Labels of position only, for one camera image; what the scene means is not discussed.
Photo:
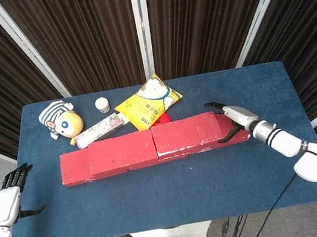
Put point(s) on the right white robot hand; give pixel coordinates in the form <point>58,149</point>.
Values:
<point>241,117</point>

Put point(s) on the red round disc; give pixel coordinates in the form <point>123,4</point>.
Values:
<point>163,119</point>

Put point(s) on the red brick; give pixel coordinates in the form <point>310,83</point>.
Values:
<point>73,167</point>
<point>206,147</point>
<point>185,133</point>
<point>121,152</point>
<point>142,165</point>

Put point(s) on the yellow snack bag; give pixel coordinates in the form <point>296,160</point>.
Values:
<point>144,105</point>

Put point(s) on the pink floral box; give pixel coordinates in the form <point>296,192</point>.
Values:
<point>99,130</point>

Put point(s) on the blue table cloth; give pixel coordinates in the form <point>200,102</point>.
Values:
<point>114,200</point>

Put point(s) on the plush toy with striped hat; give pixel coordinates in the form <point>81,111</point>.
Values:
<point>66,125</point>

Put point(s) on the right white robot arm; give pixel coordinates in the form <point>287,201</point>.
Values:
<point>285,142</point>

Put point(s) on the small white jar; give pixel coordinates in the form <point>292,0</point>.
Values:
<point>102,104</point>

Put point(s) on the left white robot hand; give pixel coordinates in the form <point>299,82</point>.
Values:
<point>3,207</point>

